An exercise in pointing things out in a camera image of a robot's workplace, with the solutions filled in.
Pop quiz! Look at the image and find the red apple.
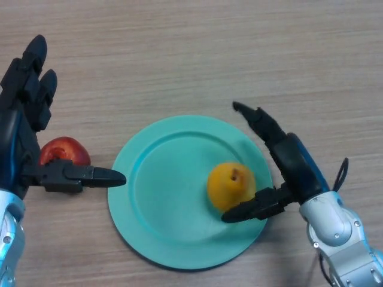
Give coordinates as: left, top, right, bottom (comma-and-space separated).
38, 136, 92, 167

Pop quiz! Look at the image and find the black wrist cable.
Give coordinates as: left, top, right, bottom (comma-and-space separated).
317, 157, 350, 283

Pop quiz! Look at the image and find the yellow pear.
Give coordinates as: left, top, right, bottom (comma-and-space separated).
207, 162, 257, 213

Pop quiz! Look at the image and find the green round plate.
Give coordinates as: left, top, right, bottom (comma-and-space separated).
107, 115, 273, 270

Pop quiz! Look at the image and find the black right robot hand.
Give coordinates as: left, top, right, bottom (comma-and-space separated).
221, 100, 332, 224

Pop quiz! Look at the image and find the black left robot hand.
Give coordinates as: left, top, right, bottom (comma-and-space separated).
0, 35, 127, 200

